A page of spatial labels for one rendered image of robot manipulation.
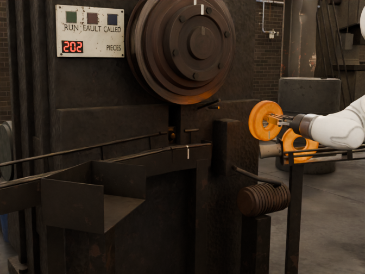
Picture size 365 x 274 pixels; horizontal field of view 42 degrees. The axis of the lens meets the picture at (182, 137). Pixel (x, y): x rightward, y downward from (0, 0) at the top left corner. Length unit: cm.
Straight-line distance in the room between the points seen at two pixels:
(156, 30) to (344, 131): 74
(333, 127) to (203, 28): 59
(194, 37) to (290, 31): 459
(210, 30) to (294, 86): 272
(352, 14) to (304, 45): 367
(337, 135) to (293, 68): 471
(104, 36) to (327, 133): 88
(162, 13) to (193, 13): 11
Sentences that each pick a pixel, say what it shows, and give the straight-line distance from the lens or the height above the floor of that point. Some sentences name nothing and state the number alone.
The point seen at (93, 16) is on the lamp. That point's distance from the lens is 181.
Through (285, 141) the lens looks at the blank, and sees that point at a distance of 205.
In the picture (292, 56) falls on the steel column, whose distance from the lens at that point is 626.
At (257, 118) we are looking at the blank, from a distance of 179.
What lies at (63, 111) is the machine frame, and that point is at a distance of 173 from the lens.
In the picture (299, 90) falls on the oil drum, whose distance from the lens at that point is 446.
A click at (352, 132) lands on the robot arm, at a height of 84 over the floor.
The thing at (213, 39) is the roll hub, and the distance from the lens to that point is 180.
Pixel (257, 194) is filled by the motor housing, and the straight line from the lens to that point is 196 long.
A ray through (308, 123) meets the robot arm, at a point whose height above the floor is 85.
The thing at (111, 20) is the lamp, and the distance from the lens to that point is 183.
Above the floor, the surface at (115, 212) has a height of 60.
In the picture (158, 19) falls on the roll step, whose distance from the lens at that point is 175.
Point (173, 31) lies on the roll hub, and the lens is 171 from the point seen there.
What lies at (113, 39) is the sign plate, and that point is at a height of 113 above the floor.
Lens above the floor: 106
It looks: 9 degrees down
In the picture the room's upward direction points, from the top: 1 degrees clockwise
